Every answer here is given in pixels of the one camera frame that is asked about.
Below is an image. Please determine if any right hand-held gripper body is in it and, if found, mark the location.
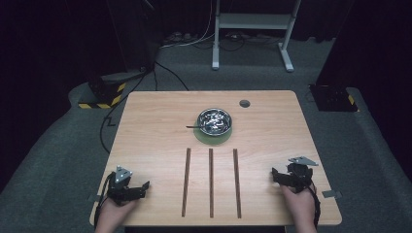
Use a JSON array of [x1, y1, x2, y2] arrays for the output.
[[286, 155, 320, 194]]

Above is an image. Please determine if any black box with striped base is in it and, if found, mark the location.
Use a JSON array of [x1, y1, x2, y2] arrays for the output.
[[78, 73, 128, 110]]

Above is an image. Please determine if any black box with yellow stripe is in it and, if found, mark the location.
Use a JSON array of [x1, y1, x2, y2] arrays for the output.
[[308, 83, 360, 114]]

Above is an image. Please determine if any white metal stand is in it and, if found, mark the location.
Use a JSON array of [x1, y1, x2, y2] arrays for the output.
[[211, 0, 302, 73]]

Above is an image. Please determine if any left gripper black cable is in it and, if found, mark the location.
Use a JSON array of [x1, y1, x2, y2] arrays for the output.
[[93, 172, 117, 228]]

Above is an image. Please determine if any person's right hand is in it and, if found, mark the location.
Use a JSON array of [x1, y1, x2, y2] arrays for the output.
[[279, 185, 317, 233]]

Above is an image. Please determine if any long black floor cable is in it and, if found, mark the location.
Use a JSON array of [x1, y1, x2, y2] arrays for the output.
[[99, 62, 155, 155]]

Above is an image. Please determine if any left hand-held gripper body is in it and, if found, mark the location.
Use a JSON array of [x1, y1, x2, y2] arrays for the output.
[[104, 164, 137, 207]]

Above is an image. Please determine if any short black floor cable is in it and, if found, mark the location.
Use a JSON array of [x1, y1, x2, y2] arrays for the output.
[[154, 60, 190, 92]]

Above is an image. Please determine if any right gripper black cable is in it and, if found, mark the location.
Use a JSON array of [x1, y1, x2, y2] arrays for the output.
[[305, 180, 322, 228]]

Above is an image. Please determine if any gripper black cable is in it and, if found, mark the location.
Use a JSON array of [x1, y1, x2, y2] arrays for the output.
[[93, 172, 117, 228], [305, 180, 322, 228]]

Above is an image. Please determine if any shiny steel bowl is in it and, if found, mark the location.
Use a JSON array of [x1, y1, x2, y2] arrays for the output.
[[196, 107, 233, 137]]

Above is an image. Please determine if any person's left hand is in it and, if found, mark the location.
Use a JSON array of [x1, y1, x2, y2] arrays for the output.
[[94, 196, 140, 233]]

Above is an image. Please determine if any white cable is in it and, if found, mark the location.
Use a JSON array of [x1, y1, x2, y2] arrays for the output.
[[159, 0, 217, 50]]

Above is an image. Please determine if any round green coaster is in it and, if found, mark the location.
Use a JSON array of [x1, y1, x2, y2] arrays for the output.
[[192, 120, 233, 146]]

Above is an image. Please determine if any pair of brown wooden chopsticks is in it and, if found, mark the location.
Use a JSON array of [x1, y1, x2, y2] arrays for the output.
[[232, 148, 243, 219], [208, 148, 215, 218], [181, 148, 192, 218]]

